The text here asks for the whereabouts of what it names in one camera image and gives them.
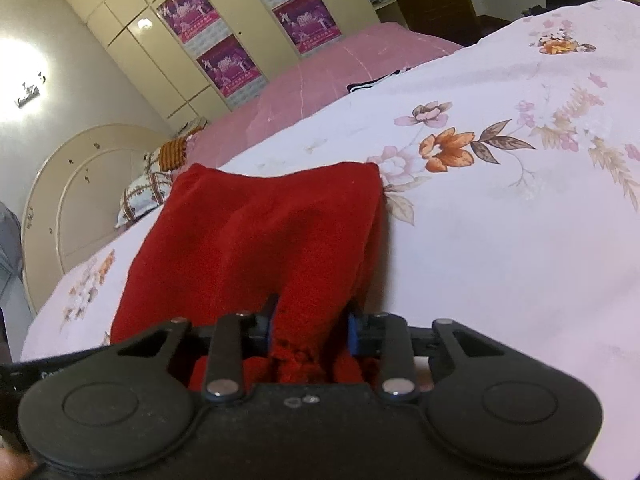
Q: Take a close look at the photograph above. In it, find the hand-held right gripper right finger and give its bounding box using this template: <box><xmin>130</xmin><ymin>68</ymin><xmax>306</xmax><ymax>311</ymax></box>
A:
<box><xmin>346</xmin><ymin>301</ymin><xmax>517</xmax><ymax>404</ymax></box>

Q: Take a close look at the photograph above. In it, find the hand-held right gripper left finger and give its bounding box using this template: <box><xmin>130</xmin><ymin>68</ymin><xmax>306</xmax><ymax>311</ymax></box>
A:
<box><xmin>112</xmin><ymin>294</ymin><xmax>280</xmax><ymax>403</ymax></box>

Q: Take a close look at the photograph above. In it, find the red cloth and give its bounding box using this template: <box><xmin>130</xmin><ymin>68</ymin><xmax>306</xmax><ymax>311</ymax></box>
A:
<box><xmin>110</xmin><ymin>160</ymin><xmax>389</xmax><ymax>397</ymax></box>

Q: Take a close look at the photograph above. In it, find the grey cloth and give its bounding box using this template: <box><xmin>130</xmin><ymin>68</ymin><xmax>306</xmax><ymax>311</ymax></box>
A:
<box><xmin>0</xmin><ymin>202</ymin><xmax>24</xmax><ymax>277</ymax></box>

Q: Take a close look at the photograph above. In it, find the floral bedsheet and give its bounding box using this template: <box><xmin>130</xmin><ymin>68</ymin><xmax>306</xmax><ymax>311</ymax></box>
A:
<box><xmin>20</xmin><ymin>0</ymin><xmax>640</xmax><ymax>480</ymax></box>

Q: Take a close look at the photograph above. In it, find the cream round headboard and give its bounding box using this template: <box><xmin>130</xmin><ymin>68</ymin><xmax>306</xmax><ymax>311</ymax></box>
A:
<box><xmin>21</xmin><ymin>124</ymin><xmax>173</xmax><ymax>317</ymax></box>

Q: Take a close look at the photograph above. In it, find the white patterned pillow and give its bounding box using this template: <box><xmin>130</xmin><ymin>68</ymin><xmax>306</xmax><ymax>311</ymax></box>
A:
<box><xmin>116</xmin><ymin>152</ymin><xmax>174</xmax><ymax>229</ymax></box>

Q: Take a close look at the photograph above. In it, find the orange striped pillow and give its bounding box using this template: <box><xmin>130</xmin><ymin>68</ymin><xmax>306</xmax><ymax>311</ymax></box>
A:
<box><xmin>159</xmin><ymin>130</ymin><xmax>204</xmax><ymax>172</ymax></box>

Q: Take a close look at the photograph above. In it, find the black and white garment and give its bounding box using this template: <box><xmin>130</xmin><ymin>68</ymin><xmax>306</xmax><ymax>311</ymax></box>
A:
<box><xmin>347</xmin><ymin>74</ymin><xmax>407</xmax><ymax>95</ymax></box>

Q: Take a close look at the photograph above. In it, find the pink blanket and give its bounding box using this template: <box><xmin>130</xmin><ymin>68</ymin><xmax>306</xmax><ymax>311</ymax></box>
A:
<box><xmin>185</xmin><ymin>22</ymin><xmax>463</xmax><ymax>167</ymax></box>

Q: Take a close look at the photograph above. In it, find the cream wardrobe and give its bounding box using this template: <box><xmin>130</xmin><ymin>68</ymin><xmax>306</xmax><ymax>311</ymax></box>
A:
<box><xmin>52</xmin><ymin>0</ymin><xmax>382</xmax><ymax>122</ymax></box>

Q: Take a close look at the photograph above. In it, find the purple wall poster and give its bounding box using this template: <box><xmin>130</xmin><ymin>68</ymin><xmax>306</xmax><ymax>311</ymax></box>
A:
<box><xmin>272</xmin><ymin>0</ymin><xmax>343</xmax><ymax>57</ymax></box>
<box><xmin>156</xmin><ymin>0</ymin><xmax>217</xmax><ymax>57</ymax></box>
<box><xmin>196</xmin><ymin>35</ymin><xmax>266</xmax><ymax>110</ymax></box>

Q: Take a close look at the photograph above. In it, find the wall fixture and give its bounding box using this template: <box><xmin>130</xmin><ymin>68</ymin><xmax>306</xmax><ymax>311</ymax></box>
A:
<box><xmin>15</xmin><ymin>72</ymin><xmax>47</xmax><ymax>108</ymax></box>

